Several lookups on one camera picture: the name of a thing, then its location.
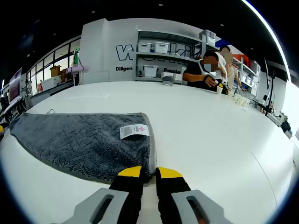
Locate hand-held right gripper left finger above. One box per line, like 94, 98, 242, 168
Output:
53, 165, 143, 224

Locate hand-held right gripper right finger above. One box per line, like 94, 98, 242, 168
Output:
155, 167, 234, 224

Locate grey towel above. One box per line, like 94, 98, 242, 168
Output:
9, 112, 157, 184

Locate stack of grey bins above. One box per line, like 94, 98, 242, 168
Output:
199, 29, 216, 44

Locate dark counter with sign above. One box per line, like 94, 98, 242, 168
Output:
30, 81, 76, 106

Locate white lidded bin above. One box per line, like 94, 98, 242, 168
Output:
41, 77, 62, 91

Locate white table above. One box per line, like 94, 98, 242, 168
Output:
0, 80, 295, 224

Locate brown cardboard boxes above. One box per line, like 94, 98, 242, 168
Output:
50, 65, 69, 78

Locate purple rolled mat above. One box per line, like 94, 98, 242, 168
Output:
65, 66, 90, 75

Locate grey rounded object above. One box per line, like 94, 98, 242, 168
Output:
162, 76, 175, 87

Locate group of white paper cups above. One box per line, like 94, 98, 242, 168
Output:
216, 86, 251, 108

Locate row of white cartons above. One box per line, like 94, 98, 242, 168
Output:
161, 70, 185, 81

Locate white storage box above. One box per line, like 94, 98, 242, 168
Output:
137, 42, 154, 53
142, 64, 159, 77
153, 42, 169, 53

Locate black bag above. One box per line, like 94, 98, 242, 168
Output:
281, 116, 292, 133

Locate grey metal shelf rack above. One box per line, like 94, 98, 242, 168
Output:
134, 24, 206, 83

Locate white metal shelf rack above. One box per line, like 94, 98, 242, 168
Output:
231, 55, 261, 97

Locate black monitor stand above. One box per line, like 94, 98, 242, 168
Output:
263, 57, 278, 116

